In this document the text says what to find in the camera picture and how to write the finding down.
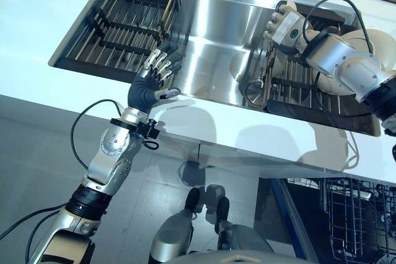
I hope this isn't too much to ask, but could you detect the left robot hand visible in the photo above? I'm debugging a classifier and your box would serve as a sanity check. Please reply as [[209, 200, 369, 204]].
[[128, 40, 186, 114]]

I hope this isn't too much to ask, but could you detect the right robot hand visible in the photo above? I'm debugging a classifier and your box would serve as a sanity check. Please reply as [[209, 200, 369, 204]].
[[262, 0, 312, 57]]

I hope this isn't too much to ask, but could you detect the small black sink dish rack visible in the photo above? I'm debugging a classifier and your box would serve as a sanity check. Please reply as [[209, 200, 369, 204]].
[[265, 1, 372, 117]]

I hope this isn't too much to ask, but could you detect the large black sink dish rack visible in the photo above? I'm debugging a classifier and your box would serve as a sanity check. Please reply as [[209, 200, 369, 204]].
[[60, 0, 182, 72]]

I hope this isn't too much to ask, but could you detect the round steel sink drain strainer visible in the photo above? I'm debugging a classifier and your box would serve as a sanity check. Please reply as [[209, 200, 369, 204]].
[[243, 80, 278, 108]]

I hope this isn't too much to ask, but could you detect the stainless steel kitchen sink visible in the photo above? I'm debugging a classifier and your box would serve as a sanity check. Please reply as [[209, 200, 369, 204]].
[[48, 0, 382, 137]]

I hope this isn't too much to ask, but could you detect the right robot leg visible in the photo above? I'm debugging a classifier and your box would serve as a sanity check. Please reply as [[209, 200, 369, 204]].
[[205, 184, 275, 255]]

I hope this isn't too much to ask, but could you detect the robot leg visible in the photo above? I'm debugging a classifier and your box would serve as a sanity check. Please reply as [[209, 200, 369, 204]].
[[148, 187, 202, 264], [205, 184, 275, 255]]

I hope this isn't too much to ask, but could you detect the left robot leg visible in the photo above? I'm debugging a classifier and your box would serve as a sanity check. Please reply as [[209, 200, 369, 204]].
[[148, 187, 202, 264]]

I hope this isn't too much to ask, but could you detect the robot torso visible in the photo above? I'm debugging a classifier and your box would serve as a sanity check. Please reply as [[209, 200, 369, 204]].
[[173, 250, 298, 264]]

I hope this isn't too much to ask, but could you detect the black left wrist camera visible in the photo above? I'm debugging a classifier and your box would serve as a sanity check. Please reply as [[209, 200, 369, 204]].
[[136, 118, 160, 140]]

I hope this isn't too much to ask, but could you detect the black right forearm cable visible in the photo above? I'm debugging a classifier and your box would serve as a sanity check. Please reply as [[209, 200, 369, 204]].
[[302, 0, 376, 55]]

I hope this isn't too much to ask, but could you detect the black forearm cable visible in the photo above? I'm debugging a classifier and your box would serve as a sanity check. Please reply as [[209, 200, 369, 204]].
[[302, 0, 376, 55], [70, 99, 125, 172]]

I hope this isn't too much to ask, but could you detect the black left forearm cable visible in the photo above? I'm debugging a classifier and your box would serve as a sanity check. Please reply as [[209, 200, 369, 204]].
[[70, 99, 125, 172]]

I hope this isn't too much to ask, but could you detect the black left upper arm cable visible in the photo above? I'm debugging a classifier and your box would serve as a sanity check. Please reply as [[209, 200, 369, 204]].
[[0, 202, 72, 264]]

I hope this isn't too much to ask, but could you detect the dark wire dishwasher lower rack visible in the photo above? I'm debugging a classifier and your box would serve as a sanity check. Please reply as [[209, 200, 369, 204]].
[[321, 177, 396, 264]]

